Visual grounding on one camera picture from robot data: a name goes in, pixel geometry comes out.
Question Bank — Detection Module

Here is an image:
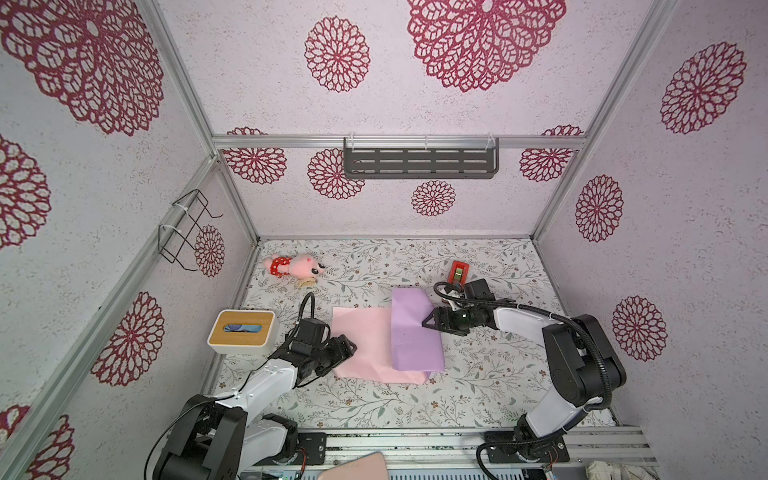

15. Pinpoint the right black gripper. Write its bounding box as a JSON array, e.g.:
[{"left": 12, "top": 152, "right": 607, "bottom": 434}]
[{"left": 421, "top": 308, "right": 477, "bottom": 335}]

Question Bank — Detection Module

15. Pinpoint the pink wrapping paper sheet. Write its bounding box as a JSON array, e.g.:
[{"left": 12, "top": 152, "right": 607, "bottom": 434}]
[{"left": 331, "top": 288, "right": 446, "bottom": 385}]

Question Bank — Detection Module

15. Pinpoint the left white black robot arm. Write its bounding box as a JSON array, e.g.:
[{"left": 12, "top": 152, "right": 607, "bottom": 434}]
[{"left": 143, "top": 292, "right": 357, "bottom": 479}]

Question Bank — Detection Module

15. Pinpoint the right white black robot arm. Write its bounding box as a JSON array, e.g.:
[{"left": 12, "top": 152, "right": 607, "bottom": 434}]
[{"left": 422, "top": 279, "right": 627, "bottom": 445}]

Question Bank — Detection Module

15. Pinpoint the white wooden tissue box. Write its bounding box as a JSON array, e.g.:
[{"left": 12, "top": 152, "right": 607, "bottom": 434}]
[{"left": 207, "top": 309, "right": 279, "bottom": 355}]

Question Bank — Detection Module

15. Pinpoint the red tape dispenser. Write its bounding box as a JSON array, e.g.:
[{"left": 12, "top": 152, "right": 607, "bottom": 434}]
[{"left": 448, "top": 260, "right": 470, "bottom": 286}]

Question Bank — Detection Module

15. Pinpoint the pink plush toy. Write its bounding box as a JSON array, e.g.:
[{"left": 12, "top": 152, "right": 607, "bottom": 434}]
[{"left": 263, "top": 254, "right": 326, "bottom": 281}]

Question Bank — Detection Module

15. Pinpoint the pink cloth at bottom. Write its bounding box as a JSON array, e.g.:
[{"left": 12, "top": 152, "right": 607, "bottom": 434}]
[{"left": 317, "top": 452, "right": 390, "bottom": 480}]

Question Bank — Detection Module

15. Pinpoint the white cloth bottom right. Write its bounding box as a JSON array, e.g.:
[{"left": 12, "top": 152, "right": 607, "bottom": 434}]
[{"left": 586, "top": 461, "right": 659, "bottom": 480}]

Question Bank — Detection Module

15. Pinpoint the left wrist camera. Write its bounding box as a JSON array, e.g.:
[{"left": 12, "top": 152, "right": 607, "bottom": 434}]
[{"left": 296, "top": 318, "right": 330, "bottom": 348}]

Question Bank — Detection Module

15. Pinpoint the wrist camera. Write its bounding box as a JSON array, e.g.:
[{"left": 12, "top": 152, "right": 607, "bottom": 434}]
[
  {"left": 464, "top": 279, "right": 495, "bottom": 301},
  {"left": 296, "top": 318, "right": 330, "bottom": 348}
]

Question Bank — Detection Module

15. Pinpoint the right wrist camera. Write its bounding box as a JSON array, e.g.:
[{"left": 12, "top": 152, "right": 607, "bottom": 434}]
[{"left": 464, "top": 279, "right": 495, "bottom": 301}]

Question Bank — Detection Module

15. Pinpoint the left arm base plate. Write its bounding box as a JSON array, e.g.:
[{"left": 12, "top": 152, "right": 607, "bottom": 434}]
[{"left": 286, "top": 432, "right": 328, "bottom": 467}]

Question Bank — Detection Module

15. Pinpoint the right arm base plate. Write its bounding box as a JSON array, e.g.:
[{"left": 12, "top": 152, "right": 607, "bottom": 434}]
[{"left": 478, "top": 430, "right": 571, "bottom": 464}]

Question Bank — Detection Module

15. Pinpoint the grey wall shelf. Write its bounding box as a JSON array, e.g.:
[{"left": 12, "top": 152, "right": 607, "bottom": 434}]
[{"left": 342, "top": 137, "right": 500, "bottom": 180}]

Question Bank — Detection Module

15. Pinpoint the black wire wall rack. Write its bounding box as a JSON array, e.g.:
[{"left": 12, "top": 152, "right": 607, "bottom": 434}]
[{"left": 156, "top": 189, "right": 226, "bottom": 277}]

